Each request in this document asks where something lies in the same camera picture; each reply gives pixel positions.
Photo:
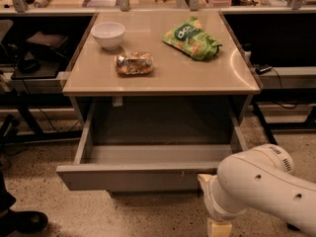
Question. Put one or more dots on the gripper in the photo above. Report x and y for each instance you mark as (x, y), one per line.
(211, 200)

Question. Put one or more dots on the grey top drawer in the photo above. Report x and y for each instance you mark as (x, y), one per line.
(152, 147)

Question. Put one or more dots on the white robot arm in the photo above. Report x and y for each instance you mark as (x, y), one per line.
(261, 178)

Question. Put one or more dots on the grey cabinet with beige top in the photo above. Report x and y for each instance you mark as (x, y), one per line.
(174, 73)

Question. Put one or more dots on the black table leg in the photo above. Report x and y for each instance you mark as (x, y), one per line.
(257, 111)

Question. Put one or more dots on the white paper tag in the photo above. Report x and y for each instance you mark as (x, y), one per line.
(117, 101)

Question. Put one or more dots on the black power adapter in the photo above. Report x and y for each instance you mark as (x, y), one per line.
(262, 69)

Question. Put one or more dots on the foil wrapped snack pack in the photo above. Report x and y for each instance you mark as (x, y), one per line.
(135, 63)

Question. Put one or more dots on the black shoe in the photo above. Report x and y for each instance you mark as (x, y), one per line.
(28, 222)

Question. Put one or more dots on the green chip bag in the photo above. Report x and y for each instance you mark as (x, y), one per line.
(191, 39)

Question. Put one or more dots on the white ceramic bowl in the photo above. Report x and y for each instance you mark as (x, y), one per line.
(108, 35)

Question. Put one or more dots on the dark box on shelf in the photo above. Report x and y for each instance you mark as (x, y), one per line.
(41, 44)

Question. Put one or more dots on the black desk lamp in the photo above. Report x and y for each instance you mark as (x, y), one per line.
(23, 64)

